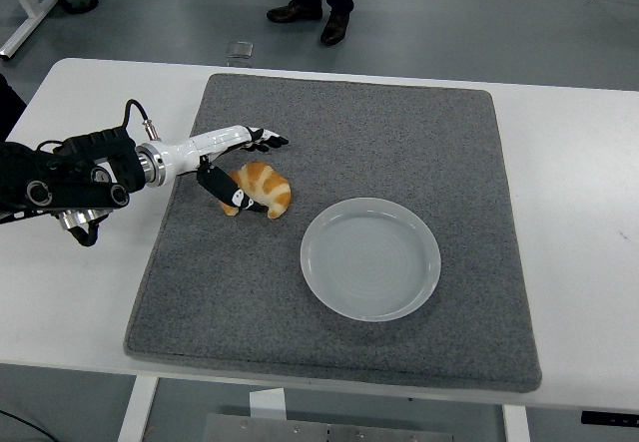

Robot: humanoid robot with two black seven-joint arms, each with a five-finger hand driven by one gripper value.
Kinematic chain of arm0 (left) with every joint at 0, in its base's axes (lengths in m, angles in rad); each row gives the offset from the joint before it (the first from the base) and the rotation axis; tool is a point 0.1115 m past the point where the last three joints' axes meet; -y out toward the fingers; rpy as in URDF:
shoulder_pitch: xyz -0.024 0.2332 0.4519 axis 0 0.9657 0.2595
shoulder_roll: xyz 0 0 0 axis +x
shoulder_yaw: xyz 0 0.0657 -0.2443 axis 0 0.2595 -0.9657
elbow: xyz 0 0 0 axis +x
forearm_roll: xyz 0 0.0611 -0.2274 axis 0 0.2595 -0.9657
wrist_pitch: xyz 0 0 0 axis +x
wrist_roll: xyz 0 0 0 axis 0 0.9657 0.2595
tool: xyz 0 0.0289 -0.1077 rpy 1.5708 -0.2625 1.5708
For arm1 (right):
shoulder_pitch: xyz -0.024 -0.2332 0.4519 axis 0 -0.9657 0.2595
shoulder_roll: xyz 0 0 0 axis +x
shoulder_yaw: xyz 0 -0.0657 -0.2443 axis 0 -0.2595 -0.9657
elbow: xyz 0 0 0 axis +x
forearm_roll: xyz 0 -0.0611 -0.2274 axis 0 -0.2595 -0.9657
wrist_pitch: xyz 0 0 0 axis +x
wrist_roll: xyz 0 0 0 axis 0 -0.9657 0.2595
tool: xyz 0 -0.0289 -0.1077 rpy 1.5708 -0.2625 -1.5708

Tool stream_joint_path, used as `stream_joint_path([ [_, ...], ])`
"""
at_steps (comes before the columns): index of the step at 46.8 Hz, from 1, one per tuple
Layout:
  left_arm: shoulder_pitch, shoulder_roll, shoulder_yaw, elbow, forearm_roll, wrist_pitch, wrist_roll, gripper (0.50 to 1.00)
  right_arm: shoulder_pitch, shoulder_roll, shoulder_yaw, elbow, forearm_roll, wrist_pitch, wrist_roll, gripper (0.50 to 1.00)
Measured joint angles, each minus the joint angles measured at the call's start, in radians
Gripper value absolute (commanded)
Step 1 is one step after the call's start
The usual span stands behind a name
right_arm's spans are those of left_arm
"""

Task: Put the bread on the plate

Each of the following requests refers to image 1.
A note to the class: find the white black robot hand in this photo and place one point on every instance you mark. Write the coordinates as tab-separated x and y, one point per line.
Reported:
209	145

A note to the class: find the orange croissant bread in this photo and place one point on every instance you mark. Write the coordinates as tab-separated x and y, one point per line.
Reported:
269	182

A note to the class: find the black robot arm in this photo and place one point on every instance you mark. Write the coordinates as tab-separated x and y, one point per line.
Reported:
75	182

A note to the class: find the grey round plate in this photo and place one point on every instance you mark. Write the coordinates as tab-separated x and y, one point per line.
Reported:
369	262

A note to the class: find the grey metal plate with screws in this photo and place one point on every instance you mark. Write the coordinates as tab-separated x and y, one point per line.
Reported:
299	432

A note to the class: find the square floor socket cover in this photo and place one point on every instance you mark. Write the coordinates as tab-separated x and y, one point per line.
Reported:
239	50

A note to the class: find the grey felt mat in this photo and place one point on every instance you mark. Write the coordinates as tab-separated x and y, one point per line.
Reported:
399	152

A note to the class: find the white paper sheet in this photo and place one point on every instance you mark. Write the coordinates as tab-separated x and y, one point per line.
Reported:
267	404

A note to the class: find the white table leg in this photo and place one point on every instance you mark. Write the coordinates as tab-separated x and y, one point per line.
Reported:
135	412
516	427

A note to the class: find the black table control box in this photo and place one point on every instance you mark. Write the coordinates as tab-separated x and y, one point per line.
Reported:
609	418

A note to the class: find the white desk leg frame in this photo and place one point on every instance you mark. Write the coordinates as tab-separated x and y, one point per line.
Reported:
22	13

